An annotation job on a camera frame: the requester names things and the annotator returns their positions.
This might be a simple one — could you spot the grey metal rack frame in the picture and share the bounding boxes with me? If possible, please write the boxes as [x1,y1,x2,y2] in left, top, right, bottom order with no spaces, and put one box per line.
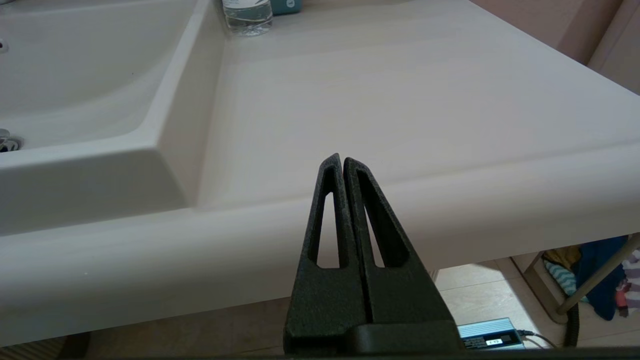
[520,234,640,324]

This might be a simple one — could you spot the small printed paper card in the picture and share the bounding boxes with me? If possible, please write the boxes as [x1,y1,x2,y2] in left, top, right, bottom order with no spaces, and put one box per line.
[271,0,304,16]

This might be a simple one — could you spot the white sink basin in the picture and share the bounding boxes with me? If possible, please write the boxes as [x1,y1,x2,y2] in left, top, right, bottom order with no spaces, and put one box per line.
[0,0,226,152]

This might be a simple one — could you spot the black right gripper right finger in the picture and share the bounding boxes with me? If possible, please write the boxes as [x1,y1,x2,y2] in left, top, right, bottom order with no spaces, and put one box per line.
[343,157,463,328]

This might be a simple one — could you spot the teal striped garment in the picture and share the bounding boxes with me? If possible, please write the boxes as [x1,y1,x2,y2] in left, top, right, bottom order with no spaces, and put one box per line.
[543,259,591,304]

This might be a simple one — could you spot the chrome drain stopper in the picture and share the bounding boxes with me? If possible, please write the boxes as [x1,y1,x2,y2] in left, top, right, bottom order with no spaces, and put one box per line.
[0,128,22,153]

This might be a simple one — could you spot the silver power supply box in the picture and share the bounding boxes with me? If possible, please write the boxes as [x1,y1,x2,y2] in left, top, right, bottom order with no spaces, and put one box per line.
[457,317,526,351]

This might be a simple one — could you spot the clear plastic bottle grey cap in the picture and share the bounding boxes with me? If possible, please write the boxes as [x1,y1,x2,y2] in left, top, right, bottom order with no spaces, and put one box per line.
[221,0,274,37]

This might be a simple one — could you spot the dark blue garment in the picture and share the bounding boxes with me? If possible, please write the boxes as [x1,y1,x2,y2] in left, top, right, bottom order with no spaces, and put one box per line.
[572,235,632,322]

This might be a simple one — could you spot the multicolour striped garment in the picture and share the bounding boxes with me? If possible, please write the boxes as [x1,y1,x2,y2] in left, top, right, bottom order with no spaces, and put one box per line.
[615,249,640,319]

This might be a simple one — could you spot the black corrugated hose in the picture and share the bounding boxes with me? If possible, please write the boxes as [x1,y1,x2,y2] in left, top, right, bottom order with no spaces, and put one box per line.
[563,302,582,349]

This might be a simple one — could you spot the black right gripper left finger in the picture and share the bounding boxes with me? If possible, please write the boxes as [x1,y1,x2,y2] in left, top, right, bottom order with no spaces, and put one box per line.
[283,153,372,354]

